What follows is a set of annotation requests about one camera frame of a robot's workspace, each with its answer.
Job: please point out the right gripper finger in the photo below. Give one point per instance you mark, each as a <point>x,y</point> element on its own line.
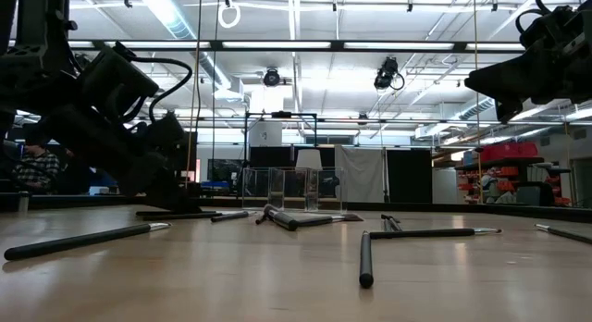
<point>504,81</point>
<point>509,110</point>

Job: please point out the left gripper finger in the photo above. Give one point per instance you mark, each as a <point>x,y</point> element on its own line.
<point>143,176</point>
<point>176,197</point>

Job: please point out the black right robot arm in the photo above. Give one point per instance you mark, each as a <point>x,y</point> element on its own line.
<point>586,58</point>

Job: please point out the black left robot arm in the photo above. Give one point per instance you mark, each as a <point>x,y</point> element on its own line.
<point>37,67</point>

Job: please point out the shelf rack with red bins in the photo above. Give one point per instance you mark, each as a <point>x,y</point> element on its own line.
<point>509,152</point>

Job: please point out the person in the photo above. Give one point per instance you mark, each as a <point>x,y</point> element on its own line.
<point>37,169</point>

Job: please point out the white board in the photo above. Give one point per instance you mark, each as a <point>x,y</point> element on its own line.
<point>266,134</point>

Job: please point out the black panel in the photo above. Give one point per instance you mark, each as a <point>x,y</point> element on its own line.
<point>409,176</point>

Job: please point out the clear acrylic organizer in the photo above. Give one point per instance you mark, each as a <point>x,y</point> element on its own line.
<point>296,188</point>

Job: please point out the white trapezoid shade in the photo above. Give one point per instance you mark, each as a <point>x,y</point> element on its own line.
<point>309,160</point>

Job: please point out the black round ceiling device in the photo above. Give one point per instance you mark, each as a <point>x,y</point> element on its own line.
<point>271,78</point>

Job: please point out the grey curtain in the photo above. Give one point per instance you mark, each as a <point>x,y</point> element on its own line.
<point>361,174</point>

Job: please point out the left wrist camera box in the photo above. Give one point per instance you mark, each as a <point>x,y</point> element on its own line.
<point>166,130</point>

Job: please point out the dark wall screen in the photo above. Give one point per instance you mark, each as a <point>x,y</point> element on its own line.
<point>224,169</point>

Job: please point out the silver metal post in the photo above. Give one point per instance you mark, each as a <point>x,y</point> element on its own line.
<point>23,202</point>

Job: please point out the black aluminium table frame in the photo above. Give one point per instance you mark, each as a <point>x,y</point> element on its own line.
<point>462,207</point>

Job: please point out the black overhead camera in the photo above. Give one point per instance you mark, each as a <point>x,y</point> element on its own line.
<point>386,74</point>

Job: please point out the black frame stand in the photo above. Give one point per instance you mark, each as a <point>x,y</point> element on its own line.
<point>281,114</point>

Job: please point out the black overhead frame bar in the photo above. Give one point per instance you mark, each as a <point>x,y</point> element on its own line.
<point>337,45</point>

